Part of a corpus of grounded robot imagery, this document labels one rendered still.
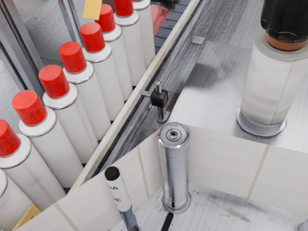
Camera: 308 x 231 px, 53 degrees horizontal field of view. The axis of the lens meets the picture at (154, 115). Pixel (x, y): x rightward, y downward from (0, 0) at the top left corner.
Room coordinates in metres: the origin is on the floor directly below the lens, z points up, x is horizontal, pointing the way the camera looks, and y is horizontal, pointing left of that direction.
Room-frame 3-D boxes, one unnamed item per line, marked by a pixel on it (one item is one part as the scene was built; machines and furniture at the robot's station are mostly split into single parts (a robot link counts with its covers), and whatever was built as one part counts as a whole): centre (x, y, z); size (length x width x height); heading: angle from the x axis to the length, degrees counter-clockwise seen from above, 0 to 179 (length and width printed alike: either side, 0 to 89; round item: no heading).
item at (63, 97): (0.32, 0.13, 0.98); 0.05 x 0.05 x 0.20
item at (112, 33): (0.46, 0.06, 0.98); 0.05 x 0.05 x 0.20
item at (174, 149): (0.20, -0.02, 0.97); 0.05 x 0.05 x 0.19
